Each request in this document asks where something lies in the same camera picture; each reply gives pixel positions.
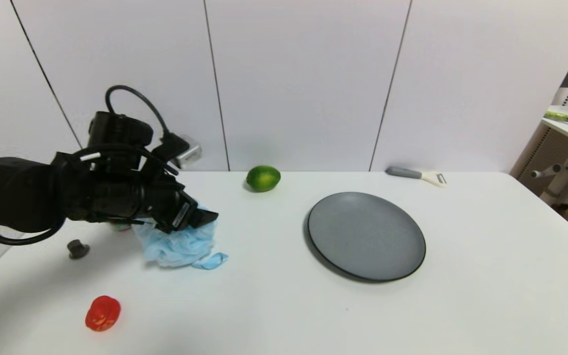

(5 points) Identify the gray round plate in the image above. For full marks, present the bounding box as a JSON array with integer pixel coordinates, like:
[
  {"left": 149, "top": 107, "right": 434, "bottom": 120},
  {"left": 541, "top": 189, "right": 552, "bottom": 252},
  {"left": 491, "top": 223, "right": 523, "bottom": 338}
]
[{"left": 307, "top": 192, "right": 426, "bottom": 283}]

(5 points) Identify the green lime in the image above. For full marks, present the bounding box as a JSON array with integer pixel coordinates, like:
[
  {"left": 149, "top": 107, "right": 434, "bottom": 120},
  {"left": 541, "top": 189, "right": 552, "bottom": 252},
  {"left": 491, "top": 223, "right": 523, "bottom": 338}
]
[{"left": 246, "top": 166, "right": 282, "bottom": 193}]

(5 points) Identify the gray-handled white peeler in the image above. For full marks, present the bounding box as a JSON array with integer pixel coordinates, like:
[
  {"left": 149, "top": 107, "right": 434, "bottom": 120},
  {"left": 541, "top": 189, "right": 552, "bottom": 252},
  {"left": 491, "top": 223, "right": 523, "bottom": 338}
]
[{"left": 385, "top": 167, "right": 447, "bottom": 188}]

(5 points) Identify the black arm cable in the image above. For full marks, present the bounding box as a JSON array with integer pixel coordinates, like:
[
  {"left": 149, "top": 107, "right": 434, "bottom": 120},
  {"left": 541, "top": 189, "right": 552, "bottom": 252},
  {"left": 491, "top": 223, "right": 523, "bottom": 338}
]
[{"left": 0, "top": 217, "right": 66, "bottom": 246}]

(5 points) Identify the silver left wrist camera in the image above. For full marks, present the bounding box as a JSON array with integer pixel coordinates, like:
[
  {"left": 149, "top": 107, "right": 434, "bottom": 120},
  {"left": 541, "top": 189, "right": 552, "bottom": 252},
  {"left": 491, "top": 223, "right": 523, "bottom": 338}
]
[{"left": 171, "top": 135, "right": 204, "bottom": 170}]

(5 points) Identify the light blue mesh bath loofah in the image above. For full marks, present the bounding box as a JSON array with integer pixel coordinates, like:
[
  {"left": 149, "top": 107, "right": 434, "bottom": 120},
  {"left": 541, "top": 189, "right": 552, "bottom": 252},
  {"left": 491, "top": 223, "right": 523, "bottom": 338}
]
[{"left": 133, "top": 205, "right": 229, "bottom": 270}]

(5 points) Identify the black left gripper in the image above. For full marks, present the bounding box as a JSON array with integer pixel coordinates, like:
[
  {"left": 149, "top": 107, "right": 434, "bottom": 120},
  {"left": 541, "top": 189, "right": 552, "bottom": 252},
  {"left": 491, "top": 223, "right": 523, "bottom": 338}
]
[{"left": 141, "top": 182, "right": 219, "bottom": 234}]

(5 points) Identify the black looped camera cable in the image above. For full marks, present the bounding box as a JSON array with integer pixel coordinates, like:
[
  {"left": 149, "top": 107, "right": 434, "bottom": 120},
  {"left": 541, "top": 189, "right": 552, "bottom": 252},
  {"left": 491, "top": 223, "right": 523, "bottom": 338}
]
[{"left": 105, "top": 85, "right": 191, "bottom": 153}]

